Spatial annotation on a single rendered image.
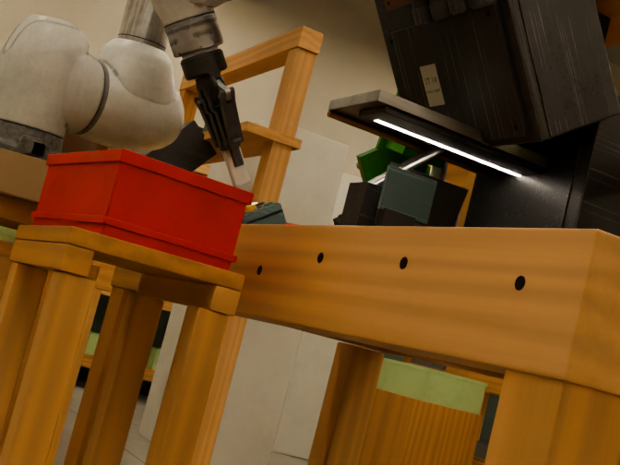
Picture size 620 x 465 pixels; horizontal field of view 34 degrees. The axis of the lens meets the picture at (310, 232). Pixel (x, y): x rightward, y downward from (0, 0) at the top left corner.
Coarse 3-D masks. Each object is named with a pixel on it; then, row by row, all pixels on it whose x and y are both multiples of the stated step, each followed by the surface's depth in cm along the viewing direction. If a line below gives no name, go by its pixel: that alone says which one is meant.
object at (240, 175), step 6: (228, 150) 174; (240, 150) 175; (228, 156) 174; (228, 162) 174; (234, 168) 175; (240, 168) 175; (246, 168) 176; (234, 174) 175; (240, 174) 175; (246, 174) 176; (234, 180) 175; (240, 180) 175; (246, 180) 176; (240, 186) 176
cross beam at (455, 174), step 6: (450, 168) 248; (456, 168) 246; (462, 168) 244; (450, 174) 248; (456, 174) 246; (462, 174) 243; (444, 180) 250; (450, 180) 247; (456, 180) 245; (462, 180) 243; (462, 186) 242
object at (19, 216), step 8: (0, 200) 177; (8, 200) 177; (16, 200) 178; (0, 208) 177; (8, 208) 177; (16, 208) 178; (24, 208) 178; (32, 208) 179; (0, 216) 177; (8, 216) 177; (16, 216) 178; (24, 216) 178; (0, 224) 202; (8, 224) 194; (16, 224) 187; (24, 224) 179
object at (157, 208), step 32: (64, 160) 156; (96, 160) 144; (128, 160) 137; (64, 192) 153; (96, 192) 141; (128, 192) 138; (160, 192) 140; (192, 192) 143; (224, 192) 145; (32, 224) 161; (64, 224) 149; (96, 224) 138; (128, 224) 137; (160, 224) 140; (192, 224) 143; (224, 224) 146; (192, 256) 143; (224, 256) 146
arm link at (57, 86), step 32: (32, 32) 188; (64, 32) 189; (0, 64) 188; (32, 64) 186; (64, 64) 188; (96, 64) 195; (0, 96) 187; (32, 96) 186; (64, 96) 190; (96, 96) 194; (64, 128) 193
